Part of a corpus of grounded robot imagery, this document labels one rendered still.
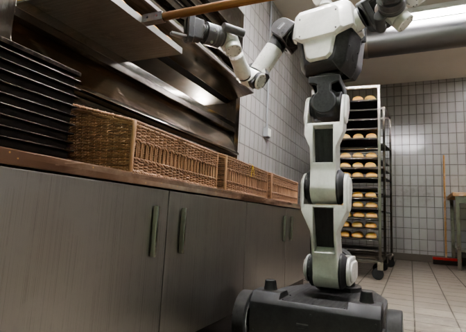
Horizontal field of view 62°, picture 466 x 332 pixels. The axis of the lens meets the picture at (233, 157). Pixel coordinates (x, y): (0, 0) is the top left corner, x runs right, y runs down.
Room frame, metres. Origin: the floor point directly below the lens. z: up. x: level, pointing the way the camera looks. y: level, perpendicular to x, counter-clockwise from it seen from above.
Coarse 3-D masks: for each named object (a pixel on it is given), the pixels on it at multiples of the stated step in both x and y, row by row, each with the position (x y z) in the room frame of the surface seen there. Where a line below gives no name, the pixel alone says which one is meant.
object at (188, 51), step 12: (132, 0) 1.56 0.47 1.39; (144, 0) 1.57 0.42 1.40; (144, 12) 1.66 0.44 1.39; (156, 24) 1.76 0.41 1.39; (168, 24) 1.77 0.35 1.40; (192, 48) 2.02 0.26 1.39; (204, 48) 2.07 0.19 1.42; (180, 60) 2.14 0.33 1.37; (192, 60) 2.16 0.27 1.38; (204, 60) 2.18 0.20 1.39; (216, 60) 2.21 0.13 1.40; (192, 72) 2.31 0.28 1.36; (204, 72) 2.33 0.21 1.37; (216, 72) 2.35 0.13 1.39; (228, 72) 2.38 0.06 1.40; (216, 84) 2.53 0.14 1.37; (228, 84) 2.55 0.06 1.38; (240, 84) 2.58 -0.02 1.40; (228, 96) 2.77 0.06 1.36; (240, 96) 2.80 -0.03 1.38
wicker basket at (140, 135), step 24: (72, 120) 1.13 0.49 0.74; (96, 120) 1.10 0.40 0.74; (120, 120) 1.06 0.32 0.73; (72, 144) 1.13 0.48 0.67; (96, 144) 1.09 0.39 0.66; (120, 144) 1.06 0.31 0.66; (144, 144) 1.09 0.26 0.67; (168, 144) 1.20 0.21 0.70; (192, 144) 1.34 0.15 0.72; (120, 168) 1.05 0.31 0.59; (144, 168) 1.10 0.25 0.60; (168, 168) 1.21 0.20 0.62; (192, 168) 1.35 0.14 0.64; (216, 168) 1.53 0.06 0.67
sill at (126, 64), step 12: (24, 0) 1.23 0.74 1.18; (36, 12) 1.28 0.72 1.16; (48, 24) 1.33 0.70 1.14; (60, 24) 1.37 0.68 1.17; (72, 36) 1.43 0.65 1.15; (84, 36) 1.48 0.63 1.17; (96, 48) 1.54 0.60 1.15; (120, 60) 1.68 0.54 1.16; (144, 72) 1.84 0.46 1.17; (156, 84) 1.93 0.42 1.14; (180, 96) 2.14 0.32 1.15; (204, 108) 2.40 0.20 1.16; (228, 120) 2.73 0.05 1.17
